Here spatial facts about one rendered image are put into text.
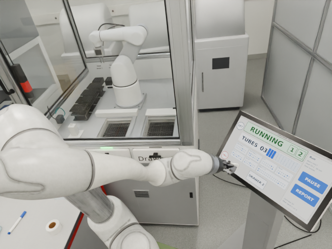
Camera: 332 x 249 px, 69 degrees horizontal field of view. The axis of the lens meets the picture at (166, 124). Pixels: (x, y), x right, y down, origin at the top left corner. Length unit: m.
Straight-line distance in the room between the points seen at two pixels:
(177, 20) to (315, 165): 0.82
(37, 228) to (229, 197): 1.57
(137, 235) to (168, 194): 0.88
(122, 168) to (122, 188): 1.21
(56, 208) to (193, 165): 0.99
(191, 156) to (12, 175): 0.57
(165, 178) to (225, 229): 1.32
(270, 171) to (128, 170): 0.72
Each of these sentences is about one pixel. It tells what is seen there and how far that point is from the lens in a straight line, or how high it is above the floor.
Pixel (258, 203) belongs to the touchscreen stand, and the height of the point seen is 0.74.
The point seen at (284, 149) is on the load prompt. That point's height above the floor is 1.15.
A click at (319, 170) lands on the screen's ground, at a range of 1.14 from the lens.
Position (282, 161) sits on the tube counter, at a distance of 1.18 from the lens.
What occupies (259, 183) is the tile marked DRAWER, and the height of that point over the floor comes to 1.00.
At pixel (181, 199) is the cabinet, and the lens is 1.85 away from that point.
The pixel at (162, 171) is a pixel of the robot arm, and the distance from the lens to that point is 0.95.
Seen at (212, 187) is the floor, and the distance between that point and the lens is 2.44.
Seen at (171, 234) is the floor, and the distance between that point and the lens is 2.19.
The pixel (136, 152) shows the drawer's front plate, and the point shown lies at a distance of 1.51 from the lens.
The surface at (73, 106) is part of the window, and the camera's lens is 1.47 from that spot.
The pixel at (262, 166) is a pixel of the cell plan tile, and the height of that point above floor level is 1.06.
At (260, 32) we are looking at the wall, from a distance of 4.81.
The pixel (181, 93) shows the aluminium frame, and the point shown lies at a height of 1.31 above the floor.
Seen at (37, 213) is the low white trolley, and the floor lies 0.76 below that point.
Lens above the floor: 1.92
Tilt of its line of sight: 37 degrees down
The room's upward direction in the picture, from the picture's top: 8 degrees counter-clockwise
